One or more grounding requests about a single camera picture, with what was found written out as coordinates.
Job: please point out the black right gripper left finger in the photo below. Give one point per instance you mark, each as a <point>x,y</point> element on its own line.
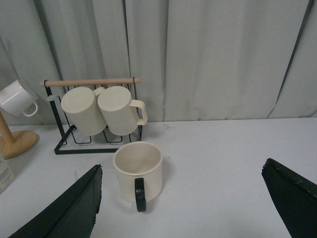
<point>71,215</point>

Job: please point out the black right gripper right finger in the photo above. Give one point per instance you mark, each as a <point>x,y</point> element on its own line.
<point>294,197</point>

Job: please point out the cream mug with black handle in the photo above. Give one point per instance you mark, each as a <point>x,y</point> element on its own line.
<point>139,171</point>

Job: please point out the milk carton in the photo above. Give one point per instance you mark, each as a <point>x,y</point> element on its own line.
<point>6,175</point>

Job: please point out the wooden mug tree stand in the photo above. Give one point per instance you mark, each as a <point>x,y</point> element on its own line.
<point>15,143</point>

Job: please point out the cream mug left on rack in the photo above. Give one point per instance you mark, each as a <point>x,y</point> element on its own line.
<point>81,107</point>

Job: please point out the cream mug on rack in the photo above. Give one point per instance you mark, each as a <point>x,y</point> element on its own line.
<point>122,113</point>
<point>81,107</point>

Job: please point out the cream mug right on rack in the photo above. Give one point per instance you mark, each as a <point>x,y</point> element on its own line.
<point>122,113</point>

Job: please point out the white glossy hanging mug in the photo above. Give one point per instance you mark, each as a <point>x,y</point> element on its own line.
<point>17,97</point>

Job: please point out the grey curtain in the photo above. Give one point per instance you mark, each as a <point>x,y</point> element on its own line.
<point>197,59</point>

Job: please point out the black wire mug rack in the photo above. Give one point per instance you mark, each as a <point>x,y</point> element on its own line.
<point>71,142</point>

